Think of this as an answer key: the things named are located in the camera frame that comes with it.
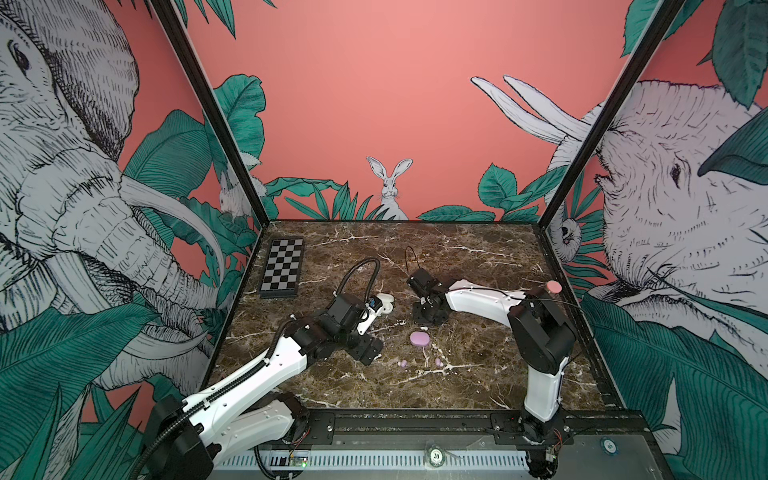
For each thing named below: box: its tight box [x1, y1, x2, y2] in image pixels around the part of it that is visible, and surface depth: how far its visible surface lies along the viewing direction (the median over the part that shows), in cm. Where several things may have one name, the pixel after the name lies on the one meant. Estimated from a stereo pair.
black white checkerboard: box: [258, 236, 304, 299], surface depth 103 cm
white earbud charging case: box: [376, 293, 395, 314], surface depth 97 cm
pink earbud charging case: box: [410, 331, 430, 346], surface depth 90 cm
